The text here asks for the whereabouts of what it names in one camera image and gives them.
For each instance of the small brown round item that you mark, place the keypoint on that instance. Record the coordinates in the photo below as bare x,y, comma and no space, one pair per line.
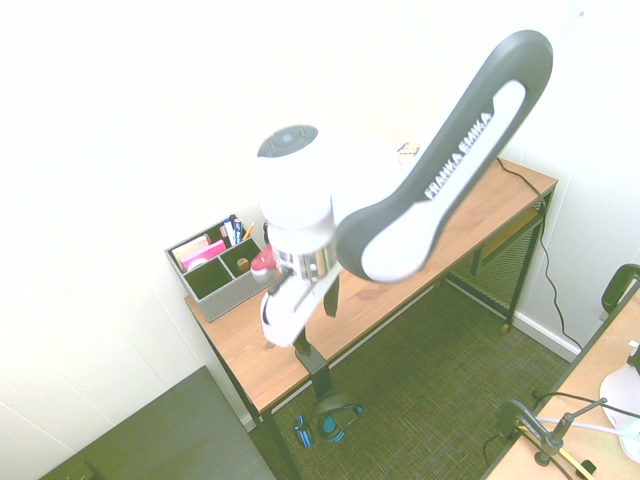
243,264

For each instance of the black C-clamp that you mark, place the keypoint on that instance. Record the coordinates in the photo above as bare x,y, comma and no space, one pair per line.
507,422

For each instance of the beige note pad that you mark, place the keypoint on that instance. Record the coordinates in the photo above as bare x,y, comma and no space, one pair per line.
190,246

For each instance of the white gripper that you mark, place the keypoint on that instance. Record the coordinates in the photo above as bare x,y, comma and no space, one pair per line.
282,315

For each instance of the white bottle with pink cap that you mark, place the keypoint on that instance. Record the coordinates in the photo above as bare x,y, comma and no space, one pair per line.
262,265

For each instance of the black and blue headphone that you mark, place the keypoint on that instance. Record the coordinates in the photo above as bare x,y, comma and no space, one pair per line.
332,430

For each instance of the pink sticky note pad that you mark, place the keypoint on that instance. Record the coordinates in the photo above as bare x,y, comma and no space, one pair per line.
205,252

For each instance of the black headphone hanger clamp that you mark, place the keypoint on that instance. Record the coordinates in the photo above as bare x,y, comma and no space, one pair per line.
320,375

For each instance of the orange pencil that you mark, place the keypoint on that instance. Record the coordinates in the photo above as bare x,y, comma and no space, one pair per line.
248,232

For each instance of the wooden under-desk shelf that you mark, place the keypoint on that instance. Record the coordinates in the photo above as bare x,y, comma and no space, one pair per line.
510,235

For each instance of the small colourful box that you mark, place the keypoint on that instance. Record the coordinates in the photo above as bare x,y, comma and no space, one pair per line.
408,151

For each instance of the dark grey cabinet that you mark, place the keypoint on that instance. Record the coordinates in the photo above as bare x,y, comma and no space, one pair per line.
165,435

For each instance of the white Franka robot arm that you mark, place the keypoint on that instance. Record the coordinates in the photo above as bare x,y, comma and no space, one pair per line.
450,175

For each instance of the white lamp base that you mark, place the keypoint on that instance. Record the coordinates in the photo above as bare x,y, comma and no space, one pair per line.
622,385

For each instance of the yellow and black tool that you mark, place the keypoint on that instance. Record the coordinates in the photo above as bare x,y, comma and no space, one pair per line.
575,461

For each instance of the metal camera stand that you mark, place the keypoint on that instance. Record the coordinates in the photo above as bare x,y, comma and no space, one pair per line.
542,435

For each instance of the grey desk organizer box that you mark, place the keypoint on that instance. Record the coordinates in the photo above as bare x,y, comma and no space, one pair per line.
225,300

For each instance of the blue cap marker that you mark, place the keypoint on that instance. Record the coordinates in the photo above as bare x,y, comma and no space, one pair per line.
231,230

